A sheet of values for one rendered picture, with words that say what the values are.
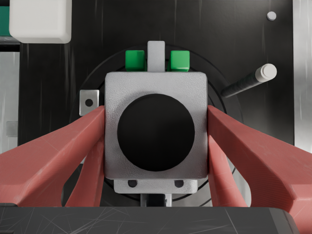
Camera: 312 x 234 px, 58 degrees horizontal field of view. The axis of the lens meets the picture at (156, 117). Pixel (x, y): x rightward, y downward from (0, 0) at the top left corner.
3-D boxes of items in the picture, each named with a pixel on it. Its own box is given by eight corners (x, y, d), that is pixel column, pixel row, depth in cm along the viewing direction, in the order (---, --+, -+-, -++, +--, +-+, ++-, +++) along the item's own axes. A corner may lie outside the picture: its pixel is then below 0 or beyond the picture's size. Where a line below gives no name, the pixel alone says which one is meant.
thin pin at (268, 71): (230, 97, 22) (277, 79, 14) (220, 97, 22) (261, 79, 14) (230, 87, 22) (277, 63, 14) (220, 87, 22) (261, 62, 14)
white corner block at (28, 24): (77, 49, 27) (63, 35, 22) (29, 49, 26) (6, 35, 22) (78, 1, 27) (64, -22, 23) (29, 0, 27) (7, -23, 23)
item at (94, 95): (102, 117, 22) (99, 116, 21) (83, 117, 22) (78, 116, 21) (103, 92, 22) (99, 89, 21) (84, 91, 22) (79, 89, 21)
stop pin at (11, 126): (37, 135, 29) (18, 137, 25) (25, 135, 29) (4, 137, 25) (38, 121, 29) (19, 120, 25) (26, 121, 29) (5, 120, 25)
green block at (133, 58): (146, 82, 22) (144, 68, 17) (131, 81, 22) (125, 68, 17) (146, 67, 22) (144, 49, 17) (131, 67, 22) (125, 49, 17)
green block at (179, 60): (182, 82, 22) (189, 69, 17) (166, 82, 22) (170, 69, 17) (182, 67, 22) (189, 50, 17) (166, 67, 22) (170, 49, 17)
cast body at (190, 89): (191, 184, 17) (214, 218, 10) (120, 183, 17) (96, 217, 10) (190, 50, 18) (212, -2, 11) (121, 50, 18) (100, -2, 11)
